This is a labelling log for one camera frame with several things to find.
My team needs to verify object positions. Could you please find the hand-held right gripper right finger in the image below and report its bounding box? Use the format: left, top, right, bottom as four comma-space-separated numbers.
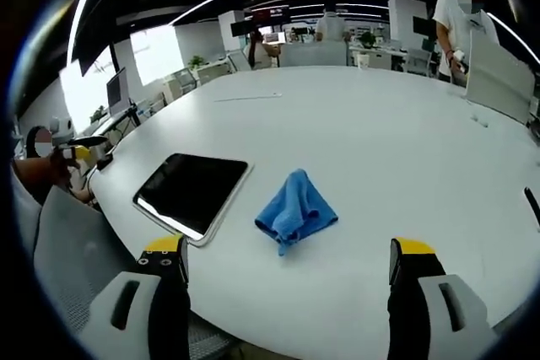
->
386, 237, 500, 360

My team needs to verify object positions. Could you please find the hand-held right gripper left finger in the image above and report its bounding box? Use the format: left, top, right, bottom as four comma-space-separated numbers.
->
78, 233, 192, 360

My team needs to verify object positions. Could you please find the black tablet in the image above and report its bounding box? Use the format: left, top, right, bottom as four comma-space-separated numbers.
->
132, 152, 255, 249

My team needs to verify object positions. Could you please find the blue cleaning cloth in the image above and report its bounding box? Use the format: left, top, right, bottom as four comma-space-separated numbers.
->
253, 168, 340, 257

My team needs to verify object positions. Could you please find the person's left hand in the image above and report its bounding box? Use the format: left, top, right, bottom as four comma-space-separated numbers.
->
49, 149, 82, 189

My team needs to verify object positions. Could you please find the computer monitor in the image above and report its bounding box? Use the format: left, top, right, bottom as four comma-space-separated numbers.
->
105, 66, 132, 117

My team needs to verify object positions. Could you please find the grey mesh office chair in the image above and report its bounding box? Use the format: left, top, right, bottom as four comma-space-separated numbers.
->
32, 185, 147, 338

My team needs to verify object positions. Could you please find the black flat object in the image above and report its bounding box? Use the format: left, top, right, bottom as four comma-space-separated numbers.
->
523, 186, 540, 234

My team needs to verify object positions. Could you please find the grey desk divider panel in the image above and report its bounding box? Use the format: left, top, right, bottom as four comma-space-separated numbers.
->
462, 32, 536, 126

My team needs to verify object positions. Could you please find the grey chair backrest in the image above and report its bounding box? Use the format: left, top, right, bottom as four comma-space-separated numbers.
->
279, 40, 348, 68

